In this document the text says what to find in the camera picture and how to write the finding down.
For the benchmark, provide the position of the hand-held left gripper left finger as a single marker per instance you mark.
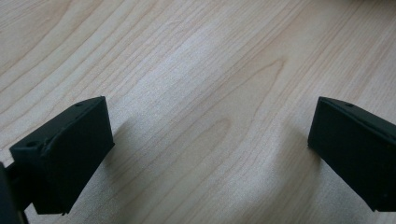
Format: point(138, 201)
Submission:
point(68, 155)

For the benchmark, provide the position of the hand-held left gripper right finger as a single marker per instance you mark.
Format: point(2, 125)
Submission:
point(355, 149)

